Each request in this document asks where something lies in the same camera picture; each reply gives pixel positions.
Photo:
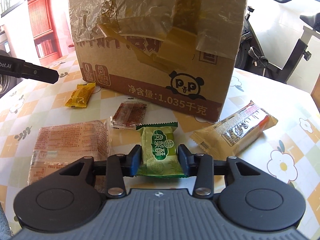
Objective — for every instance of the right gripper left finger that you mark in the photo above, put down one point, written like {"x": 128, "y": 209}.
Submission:
{"x": 119, "y": 166}

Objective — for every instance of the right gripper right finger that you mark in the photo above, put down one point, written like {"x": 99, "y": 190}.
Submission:
{"x": 197, "y": 165}

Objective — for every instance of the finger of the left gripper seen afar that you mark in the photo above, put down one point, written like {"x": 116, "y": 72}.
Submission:
{"x": 20, "y": 69}

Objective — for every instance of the orange beige snack bar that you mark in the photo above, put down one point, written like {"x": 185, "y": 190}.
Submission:
{"x": 236, "y": 132}

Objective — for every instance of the green pastry packet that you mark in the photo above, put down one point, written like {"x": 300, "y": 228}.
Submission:
{"x": 159, "y": 155}

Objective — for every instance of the printed room backdrop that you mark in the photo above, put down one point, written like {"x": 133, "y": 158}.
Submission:
{"x": 51, "y": 29}

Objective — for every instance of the dried meat clear packet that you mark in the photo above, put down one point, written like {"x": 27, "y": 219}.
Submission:
{"x": 129, "y": 114}

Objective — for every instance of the orange wafer packet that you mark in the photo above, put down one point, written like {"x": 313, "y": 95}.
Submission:
{"x": 58, "y": 146}

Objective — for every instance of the small yellow candy packet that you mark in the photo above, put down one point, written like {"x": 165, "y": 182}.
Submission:
{"x": 80, "y": 96}

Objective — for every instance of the black exercise bike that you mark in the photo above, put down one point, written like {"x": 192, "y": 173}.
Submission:
{"x": 276, "y": 35}

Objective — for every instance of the brown cardboard box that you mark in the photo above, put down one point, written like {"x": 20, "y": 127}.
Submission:
{"x": 178, "y": 54}

